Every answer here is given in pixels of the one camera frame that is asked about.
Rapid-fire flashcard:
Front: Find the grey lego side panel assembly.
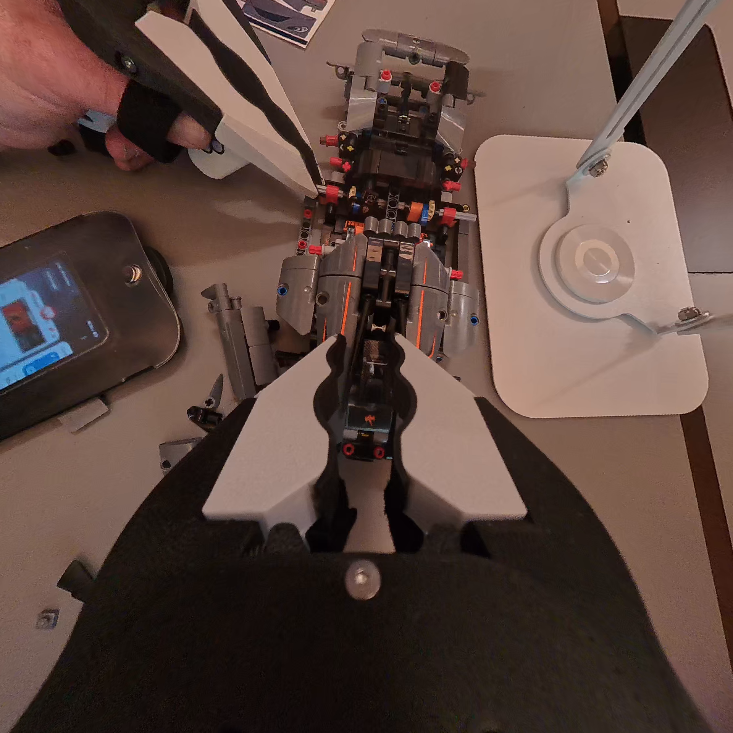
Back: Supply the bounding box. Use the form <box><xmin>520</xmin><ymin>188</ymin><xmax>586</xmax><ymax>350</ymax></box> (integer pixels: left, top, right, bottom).
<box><xmin>200</xmin><ymin>282</ymin><xmax>293</xmax><ymax>402</ymax></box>

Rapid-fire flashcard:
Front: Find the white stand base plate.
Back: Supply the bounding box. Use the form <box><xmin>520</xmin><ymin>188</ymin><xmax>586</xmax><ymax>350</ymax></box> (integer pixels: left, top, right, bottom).
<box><xmin>474</xmin><ymin>134</ymin><xmax>710</xmax><ymax>419</ymax></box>

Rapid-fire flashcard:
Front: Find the lego car model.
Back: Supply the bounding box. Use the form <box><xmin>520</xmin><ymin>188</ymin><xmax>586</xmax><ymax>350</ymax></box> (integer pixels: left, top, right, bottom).
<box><xmin>274</xmin><ymin>29</ymin><xmax>488</xmax><ymax>462</ymax></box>

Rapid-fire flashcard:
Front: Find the dark curved lego slope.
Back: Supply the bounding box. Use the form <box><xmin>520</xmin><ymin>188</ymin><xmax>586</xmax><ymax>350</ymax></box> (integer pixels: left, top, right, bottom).
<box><xmin>56</xmin><ymin>559</ymin><xmax>97</xmax><ymax>603</ymax></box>

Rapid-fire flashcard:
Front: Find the clear round disc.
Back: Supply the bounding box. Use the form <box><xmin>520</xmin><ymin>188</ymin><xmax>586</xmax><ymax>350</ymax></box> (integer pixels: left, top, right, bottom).
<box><xmin>552</xmin><ymin>223</ymin><xmax>636</xmax><ymax>304</ymax></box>

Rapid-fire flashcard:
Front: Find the light grey flat lego piece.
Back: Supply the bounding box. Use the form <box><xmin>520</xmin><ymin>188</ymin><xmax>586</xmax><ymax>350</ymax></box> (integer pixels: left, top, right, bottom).
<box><xmin>60</xmin><ymin>397</ymin><xmax>111</xmax><ymax>434</ymax></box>

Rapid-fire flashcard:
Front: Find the person's left hand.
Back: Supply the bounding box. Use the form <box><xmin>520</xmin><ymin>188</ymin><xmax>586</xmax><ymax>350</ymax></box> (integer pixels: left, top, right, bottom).
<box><xmin>0</xmin><ymin>0</ymin><xmax>214</xmax><ymax>173</ymax></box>

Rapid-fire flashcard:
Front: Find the lego sticker sheet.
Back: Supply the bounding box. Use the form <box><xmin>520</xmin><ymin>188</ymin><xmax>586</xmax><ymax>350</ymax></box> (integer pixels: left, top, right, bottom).
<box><xmin>236</xmin><ymin>0</ymin><xmax>337</xmax><ymax>49</ymax></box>

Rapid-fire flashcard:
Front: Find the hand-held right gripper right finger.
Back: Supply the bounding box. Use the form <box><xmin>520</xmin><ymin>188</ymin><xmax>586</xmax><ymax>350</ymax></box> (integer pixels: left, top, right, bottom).
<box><xmin>384</xmin><ymin>333</ymin><xmax>529</xmax><ymax>553</ymax></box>

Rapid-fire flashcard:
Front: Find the grey curved lego panel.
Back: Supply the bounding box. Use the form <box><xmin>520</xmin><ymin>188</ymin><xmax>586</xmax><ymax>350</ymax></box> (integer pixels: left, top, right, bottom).
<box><xmin>158</xmin><ymin>437</ymin><xmax>205</xmax><ymax>472</ymax></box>

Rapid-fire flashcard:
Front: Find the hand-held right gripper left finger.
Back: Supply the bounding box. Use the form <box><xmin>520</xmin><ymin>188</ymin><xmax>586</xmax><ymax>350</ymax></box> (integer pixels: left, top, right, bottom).
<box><xmin>202</xmin><ymin>334</ymin><xmax>358</xmax><ymax>553</ymax></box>

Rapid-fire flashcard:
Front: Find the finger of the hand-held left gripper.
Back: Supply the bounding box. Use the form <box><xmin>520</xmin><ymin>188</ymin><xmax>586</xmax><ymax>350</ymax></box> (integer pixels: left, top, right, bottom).
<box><xmin>134</xmin><ymin>8</ymin><xmax>323</xmax><ymax>200</ymax></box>
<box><xmin>191</xmin><ymin>0</ymin><xmax>324</xmax><ymax>185</ymax></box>

